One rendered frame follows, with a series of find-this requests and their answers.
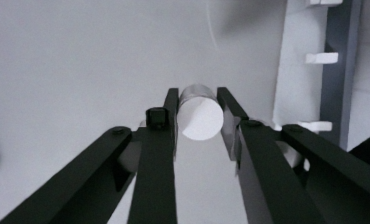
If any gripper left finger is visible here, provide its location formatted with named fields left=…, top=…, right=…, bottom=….
left=0, top=88, right=179, bottom=224

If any white cylinder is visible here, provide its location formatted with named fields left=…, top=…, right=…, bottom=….
left=177, top=84, right=223, bottom=140

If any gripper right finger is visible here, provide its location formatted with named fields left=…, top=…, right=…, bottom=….
left=216, top=87, right=370, bottom=224

